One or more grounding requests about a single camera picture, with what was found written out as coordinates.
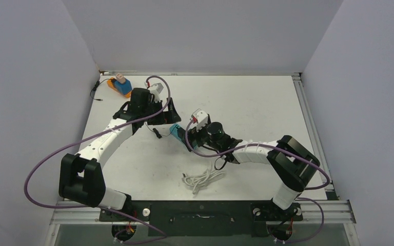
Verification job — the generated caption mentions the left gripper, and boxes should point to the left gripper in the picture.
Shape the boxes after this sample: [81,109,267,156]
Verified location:
[141,97,180,126]

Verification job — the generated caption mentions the teal power strip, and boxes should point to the teal power strip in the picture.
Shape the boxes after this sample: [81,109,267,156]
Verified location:
[170,124,186,145]

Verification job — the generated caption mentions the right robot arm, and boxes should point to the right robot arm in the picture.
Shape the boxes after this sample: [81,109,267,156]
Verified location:
[181,111,320,219]

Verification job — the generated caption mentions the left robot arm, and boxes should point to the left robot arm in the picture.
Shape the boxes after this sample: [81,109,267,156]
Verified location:
[58,88,181,220]

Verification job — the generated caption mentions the blue plug adapter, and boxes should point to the blue plug adapter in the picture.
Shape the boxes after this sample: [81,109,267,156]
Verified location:
[114,79,133,97]

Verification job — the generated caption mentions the white charger plug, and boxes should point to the white charger plug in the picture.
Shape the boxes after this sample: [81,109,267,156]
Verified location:
[115,73,126,84]

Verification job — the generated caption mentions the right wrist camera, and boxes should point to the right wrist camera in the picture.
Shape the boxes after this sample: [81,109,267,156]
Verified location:
[190,109,210,131]

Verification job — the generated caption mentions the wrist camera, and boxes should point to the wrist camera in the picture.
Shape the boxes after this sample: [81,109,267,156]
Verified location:
[190,109,210,131]
[146,82,164,102]

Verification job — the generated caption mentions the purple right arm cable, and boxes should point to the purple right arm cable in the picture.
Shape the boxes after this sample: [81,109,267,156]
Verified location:
[184,118,331,244]

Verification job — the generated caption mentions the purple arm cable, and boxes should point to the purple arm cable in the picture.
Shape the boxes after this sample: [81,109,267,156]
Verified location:
[184,118,331,244]
[24,75,171,245]

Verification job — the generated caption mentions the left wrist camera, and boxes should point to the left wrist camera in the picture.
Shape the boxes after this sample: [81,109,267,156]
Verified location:
[146,82,164,102]

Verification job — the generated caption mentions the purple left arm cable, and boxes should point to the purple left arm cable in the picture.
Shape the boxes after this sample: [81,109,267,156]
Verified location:
[24,75,171,245]

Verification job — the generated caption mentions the white power strip cord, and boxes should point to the white power strip cord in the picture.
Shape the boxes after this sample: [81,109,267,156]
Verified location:
[182,162,226,195]

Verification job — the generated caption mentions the black cable at corner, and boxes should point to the black cable at corner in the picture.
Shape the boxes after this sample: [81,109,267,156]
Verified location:
[90,78,111,101]

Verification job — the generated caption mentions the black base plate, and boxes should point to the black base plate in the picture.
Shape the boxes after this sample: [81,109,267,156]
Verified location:
[99,200,303,237]

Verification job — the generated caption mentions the aluminium right rail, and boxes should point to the aluminium right rail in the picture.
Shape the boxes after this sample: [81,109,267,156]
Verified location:
[292,73,339,200]

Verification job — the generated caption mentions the aluminium rail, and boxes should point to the aluminium rail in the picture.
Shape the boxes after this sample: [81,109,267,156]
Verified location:
[292,73,339,200]
[50,207,141,226]

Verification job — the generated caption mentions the aluminium front rail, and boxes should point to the aluminium front rail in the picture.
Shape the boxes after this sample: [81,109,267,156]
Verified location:
[50,207,141,226]

